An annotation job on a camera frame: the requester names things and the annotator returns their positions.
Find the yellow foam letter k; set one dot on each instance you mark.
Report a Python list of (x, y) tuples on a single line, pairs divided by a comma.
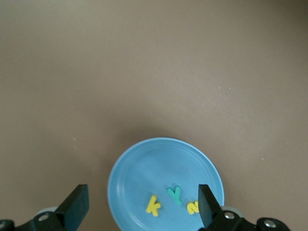
[(152, 207)]

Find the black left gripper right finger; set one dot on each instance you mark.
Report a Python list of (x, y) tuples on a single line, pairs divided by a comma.
[(207, 207)]

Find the brown table cover sheet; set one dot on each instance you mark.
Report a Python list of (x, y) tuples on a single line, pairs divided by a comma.
[(72, 72)]

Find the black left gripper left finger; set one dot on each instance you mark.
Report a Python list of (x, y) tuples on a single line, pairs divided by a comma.
[(74, 207)]

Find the blue plate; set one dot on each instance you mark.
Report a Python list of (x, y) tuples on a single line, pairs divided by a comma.
[(144, 173)]

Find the yellow foam letter s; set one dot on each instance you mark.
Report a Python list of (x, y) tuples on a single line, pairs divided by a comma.
[(192, 208)]

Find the teal foam letter y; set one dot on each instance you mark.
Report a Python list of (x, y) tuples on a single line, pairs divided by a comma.
[(176, 196)]

